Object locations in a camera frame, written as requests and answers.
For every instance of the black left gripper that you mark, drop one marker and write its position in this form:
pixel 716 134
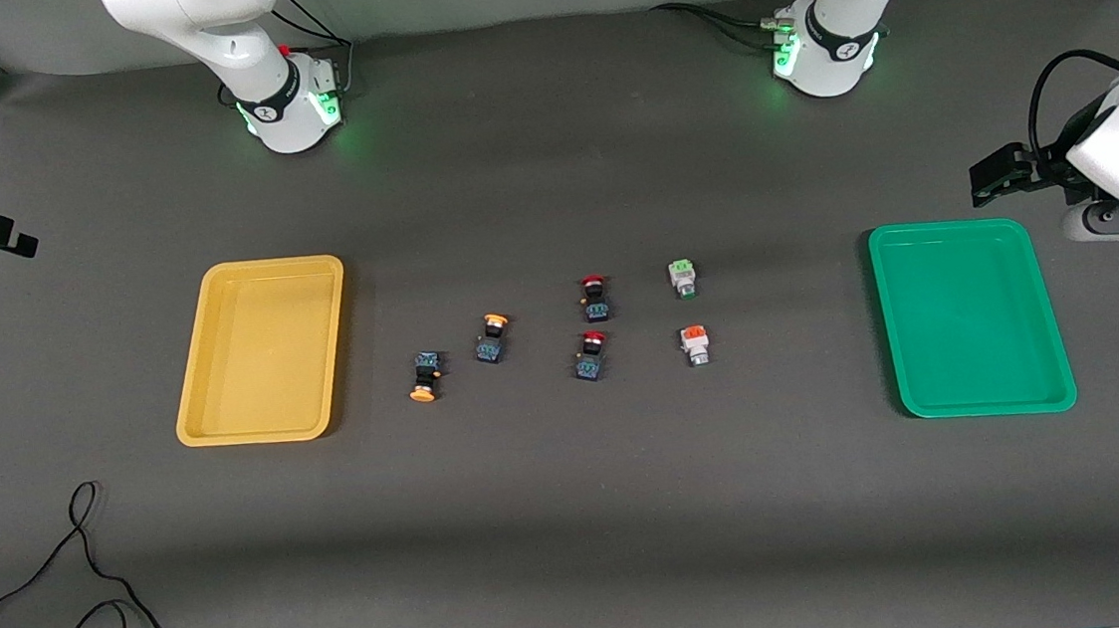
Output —
pixel 1045 167

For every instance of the green push button white base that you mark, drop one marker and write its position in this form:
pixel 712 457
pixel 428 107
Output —
pixel 683 274

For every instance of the yellow push button blue base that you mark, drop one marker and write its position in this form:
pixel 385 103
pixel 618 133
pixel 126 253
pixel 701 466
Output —
pixel 490 347
pixel 424 370

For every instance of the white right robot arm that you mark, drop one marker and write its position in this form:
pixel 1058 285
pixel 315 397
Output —
pixel 248 39

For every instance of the green plastic tray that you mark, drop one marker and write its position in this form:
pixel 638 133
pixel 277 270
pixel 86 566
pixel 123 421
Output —
pixel 970 322

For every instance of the yellow plastic tray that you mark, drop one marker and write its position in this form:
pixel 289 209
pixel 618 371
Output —
pixel 263 352

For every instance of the orange push button white base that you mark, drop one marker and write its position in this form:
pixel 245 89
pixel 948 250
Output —
pixel 695 341

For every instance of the red push button blue base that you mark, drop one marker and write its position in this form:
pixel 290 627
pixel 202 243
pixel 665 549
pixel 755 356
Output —
pixel 590 361
pixel 596 303

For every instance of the dark grey table mat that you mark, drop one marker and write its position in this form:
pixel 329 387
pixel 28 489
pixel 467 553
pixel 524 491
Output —
pixel 577 532

